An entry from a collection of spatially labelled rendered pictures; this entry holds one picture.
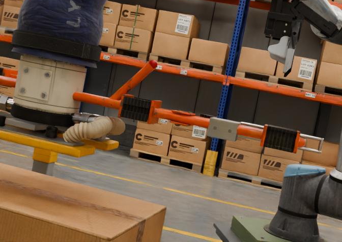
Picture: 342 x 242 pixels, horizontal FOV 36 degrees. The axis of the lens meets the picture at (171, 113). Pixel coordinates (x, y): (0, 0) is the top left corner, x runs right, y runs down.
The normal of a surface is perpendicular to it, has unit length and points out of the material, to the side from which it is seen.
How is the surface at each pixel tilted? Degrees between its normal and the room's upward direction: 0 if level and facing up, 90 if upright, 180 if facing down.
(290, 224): 71
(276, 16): 90
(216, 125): 90
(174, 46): 87
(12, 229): 90
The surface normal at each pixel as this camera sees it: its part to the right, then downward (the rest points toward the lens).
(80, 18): 0.65, -0.11
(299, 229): 0.03, -0.28
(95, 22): 0.91, -0.04
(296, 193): -0.55, 0.00
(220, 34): -0.18, 0.02
